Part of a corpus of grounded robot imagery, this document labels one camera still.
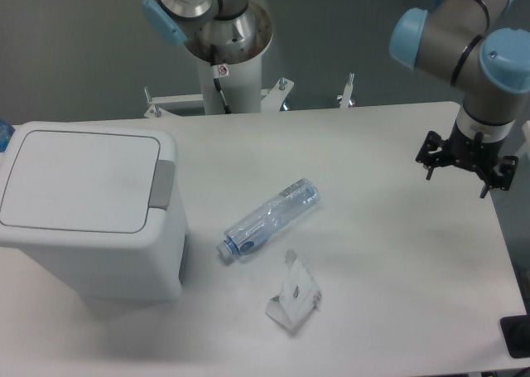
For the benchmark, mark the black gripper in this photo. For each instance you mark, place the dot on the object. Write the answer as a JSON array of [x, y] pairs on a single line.
[[472, 154]]

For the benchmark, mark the grey trash can push button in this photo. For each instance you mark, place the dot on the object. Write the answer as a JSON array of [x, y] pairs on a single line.
[[162, 184]]

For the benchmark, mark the white plastic trash can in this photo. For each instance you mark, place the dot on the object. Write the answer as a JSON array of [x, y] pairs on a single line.
[[141, 266]]

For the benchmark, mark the white trash can lid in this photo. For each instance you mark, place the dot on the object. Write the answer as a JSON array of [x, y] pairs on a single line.
[[87, 182]]

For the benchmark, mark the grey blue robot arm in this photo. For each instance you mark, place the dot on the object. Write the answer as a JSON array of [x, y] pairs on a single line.
[[454, 43]]

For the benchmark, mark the black device at table edge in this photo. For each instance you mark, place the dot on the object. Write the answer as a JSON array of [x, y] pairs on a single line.
[[515, 331]]

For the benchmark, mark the white crumpled milk carton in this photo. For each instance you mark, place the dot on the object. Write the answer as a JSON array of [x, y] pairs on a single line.
[[299, 295]]

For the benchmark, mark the clear plastic water bottle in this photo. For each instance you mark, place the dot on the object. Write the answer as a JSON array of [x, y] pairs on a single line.
[[253, 230]]

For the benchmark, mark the blue object at left edge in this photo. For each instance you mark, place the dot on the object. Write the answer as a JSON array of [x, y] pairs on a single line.
[[6, 132]]

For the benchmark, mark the white frame at right edge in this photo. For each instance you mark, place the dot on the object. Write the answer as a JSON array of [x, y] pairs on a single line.
[[526, 133]]

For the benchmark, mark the white pedestal base frame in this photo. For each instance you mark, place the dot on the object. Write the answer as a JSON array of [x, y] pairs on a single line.
[[272, 100]]

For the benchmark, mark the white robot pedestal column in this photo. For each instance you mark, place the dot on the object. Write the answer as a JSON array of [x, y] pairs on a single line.
[[229, 56]]

